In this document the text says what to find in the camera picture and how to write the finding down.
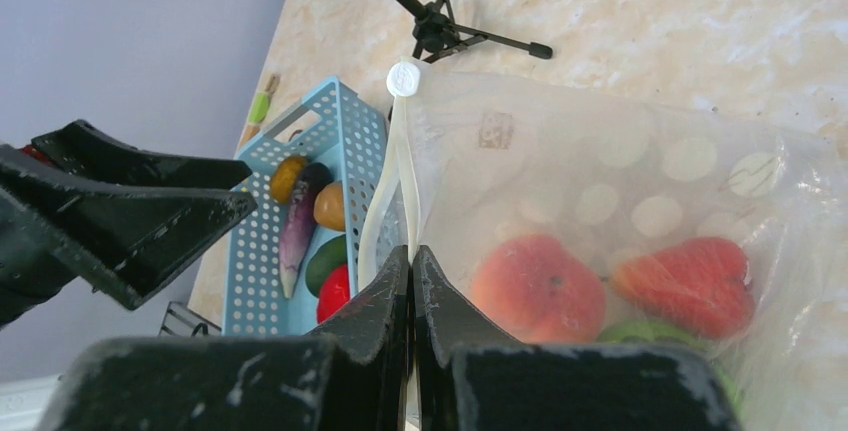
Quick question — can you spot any dark green toy avocado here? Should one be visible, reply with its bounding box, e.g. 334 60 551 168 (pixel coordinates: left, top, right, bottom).
305 235 347 297

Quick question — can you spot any blue perforated plastic basket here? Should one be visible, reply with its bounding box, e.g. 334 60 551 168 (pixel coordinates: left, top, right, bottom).
222 76 387 336

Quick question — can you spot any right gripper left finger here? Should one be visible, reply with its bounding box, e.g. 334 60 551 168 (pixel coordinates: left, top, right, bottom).
309 245 411 430

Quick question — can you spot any yellow orange toy fruit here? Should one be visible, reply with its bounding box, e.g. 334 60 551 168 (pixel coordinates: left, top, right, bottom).
269 156 309 204

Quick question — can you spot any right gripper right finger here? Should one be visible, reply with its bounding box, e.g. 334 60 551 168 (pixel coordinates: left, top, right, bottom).
411 245 524 430

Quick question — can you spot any clear polka dot zip bag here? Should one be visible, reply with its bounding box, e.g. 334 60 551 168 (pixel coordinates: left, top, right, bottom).
358 57 847 430

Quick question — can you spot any orange toy peach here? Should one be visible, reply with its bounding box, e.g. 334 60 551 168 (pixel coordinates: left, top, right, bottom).
470 234 606 343

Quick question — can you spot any red toy bell pepper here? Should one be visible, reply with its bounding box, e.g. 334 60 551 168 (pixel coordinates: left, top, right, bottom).
316 264 351 324

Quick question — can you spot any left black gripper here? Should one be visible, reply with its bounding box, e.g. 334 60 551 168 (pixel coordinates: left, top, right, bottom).
1 120 257 329

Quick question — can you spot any red orange toy pepper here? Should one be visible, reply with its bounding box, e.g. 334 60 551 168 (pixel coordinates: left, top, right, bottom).
609 236 755 339

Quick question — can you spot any blue microphone on tripod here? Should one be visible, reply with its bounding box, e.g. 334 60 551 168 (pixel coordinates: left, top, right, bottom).
395 0 553 64

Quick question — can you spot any purple toy eggplant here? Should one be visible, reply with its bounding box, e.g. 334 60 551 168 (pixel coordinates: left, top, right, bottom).
278 162 333 299

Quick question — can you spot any green and wood toy block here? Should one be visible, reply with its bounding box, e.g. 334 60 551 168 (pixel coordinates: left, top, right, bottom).
238 73 280 148

